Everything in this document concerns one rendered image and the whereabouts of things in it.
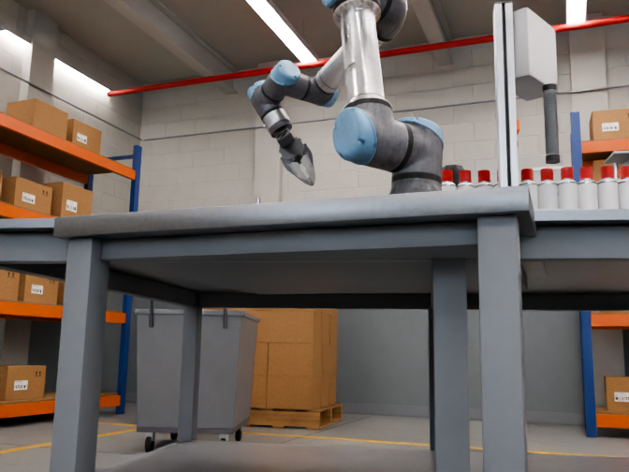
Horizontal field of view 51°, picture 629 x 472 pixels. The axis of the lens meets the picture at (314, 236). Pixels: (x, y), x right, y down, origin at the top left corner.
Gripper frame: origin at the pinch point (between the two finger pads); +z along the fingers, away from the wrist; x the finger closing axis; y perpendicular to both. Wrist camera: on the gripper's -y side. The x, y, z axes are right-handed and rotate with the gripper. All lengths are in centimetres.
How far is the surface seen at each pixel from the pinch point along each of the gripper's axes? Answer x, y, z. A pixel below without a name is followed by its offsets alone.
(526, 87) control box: -63, -9, 11
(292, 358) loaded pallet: 86, 326, 12
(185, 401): 89, 77, 29
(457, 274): -16, -61, 49
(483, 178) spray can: -42.2, -0.5, 24.9
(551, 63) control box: -73, -7, 8
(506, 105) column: -54, -15, 14
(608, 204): -66, -2, 48
